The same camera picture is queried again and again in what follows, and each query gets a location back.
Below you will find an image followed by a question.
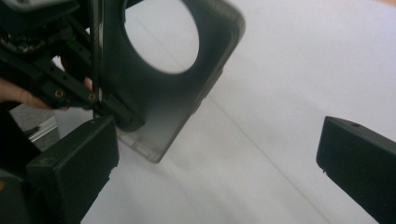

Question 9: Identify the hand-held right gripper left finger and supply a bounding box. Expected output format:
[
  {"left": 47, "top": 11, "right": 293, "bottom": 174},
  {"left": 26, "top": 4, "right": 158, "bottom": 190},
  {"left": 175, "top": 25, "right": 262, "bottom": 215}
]
[{"left": 25, "top": 116, "right": 120, "bottom": 224}]

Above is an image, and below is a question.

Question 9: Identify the white table mat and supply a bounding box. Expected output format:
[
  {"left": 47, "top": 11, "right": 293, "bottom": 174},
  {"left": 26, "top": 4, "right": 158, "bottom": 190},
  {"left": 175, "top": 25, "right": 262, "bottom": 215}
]
[{"left": 52, "top": 0, "right": 396, "bottom": 224}]

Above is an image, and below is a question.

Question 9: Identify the translucent grey phone case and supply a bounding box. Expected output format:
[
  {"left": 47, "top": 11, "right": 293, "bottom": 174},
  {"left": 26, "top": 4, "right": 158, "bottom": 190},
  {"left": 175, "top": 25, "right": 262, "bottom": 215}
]
[{"left": 89, "top": 0, "right": 247, "bottom": 164}]

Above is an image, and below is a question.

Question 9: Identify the aluminium rail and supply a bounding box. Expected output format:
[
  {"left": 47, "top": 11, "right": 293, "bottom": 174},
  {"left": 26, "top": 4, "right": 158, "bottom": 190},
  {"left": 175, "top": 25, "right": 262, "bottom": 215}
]
[{"left": 27, "top": 122, "right": 61, "bottom": 145}]

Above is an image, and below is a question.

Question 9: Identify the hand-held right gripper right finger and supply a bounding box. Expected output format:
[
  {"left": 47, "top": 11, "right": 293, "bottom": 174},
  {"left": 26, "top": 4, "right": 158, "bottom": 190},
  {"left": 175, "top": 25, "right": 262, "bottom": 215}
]
[{"left": 315, "top": 115, "right": 396, "bottom": 224}]

